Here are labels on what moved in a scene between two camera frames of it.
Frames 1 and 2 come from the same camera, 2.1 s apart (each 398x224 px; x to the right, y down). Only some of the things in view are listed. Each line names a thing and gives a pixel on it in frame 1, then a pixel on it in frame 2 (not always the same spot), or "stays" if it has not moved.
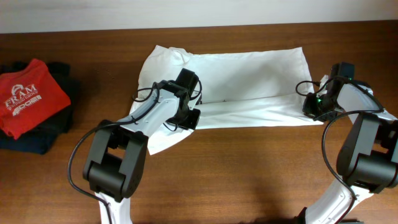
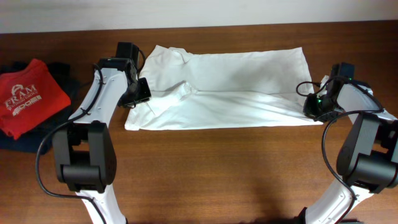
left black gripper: [189, 118] to [137, 97]
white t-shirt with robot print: [241, 89] stays
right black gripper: [313, 107] stays
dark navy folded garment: [37, 141] stays
